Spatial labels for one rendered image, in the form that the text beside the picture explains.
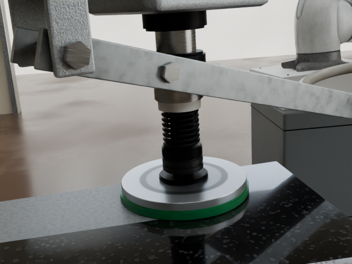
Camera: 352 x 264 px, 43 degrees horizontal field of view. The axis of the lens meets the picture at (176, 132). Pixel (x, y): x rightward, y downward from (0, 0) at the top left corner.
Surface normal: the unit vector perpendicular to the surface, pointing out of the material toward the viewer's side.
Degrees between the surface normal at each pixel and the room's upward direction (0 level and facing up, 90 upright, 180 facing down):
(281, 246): 0
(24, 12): 90
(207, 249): 0
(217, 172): 0
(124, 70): 90
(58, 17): 90
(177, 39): 90
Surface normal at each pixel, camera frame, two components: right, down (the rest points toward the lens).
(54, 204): -0.06, -0.96
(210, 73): 0.56, 0.20
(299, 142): 0.11, 0.27
